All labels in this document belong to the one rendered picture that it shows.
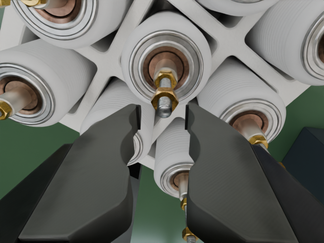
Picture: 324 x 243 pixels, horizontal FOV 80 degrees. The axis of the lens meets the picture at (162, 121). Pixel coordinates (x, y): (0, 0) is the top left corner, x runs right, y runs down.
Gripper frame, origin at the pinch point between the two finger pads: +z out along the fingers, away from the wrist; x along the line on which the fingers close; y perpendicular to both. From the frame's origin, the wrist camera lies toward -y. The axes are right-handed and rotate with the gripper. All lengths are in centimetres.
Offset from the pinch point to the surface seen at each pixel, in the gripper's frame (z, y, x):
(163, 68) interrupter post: 6.5, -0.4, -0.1
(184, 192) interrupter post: 6.5, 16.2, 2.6
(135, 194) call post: 14.7, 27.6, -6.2
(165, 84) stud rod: 4.1, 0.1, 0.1
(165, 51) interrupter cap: 9.4, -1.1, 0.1
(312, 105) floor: 34, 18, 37
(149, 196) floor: 34, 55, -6
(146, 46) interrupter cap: 9.2, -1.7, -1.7
